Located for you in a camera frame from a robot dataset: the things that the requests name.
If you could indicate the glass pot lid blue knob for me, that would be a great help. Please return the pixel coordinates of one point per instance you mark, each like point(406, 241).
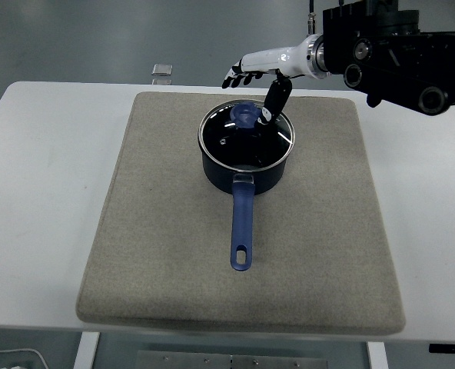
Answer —
point(227, 150)

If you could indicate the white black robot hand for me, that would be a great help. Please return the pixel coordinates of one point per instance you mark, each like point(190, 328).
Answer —
point(273, 58)

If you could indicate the beige fabric mat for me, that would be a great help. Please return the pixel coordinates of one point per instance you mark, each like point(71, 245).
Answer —
point(173, 250)

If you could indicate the white rounded tray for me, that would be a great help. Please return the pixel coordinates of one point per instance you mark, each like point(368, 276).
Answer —
point(27, 357)

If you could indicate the silver square floor plate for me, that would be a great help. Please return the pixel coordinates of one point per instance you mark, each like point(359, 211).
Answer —
point(162, 69)
point(161, 81)

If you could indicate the grey metal plate with screws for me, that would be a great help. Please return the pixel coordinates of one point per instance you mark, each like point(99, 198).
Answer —
point(231, 360)

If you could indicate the black flat bar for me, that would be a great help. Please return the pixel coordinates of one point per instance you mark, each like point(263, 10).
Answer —
point(450, 348)

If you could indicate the white table leg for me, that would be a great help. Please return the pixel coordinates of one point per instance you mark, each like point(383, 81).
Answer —
point(86, 351)
point(377, 355)

